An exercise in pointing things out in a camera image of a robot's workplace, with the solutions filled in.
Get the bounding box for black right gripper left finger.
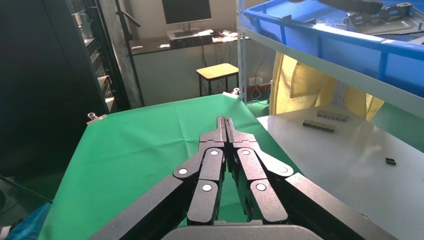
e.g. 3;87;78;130
89;116;228;240

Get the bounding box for green table cloth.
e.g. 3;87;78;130
38;92;301;240

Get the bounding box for white papers pile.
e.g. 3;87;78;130
211;29;245;44

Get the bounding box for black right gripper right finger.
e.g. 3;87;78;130
225;117;395;240

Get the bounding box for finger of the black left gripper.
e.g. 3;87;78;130
317;0;385;15

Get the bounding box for dark grey connector strip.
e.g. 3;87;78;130
302;119;336;134
316;109;351;123

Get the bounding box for yellow fabric cloth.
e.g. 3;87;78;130
268;51;386;122

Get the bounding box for black computer monitor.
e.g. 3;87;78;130
161;0;213;31

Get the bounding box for yellow wooden stool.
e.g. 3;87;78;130
196;62;240;98

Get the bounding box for silver binder clip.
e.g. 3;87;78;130
86;112;108;125
222;87;241;99

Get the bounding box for black floor cable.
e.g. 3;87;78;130
0;173;54;204

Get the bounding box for computer keyboard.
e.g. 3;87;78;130
166;28;214;47

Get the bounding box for blue plastic bin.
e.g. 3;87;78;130
243;0;424;99

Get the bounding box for white power cable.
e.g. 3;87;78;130
250;84;271;102

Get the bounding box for white wall socket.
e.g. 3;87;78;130
248;76;265;88

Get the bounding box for blue plastic bag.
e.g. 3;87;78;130
6;202;53;240

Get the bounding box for perforated white shelf post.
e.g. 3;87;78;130
235;0;249;104

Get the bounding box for stamped sheet metal bracket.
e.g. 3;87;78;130
344;2;416;36

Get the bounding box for black equipment rack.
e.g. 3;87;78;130
0;0;133;180

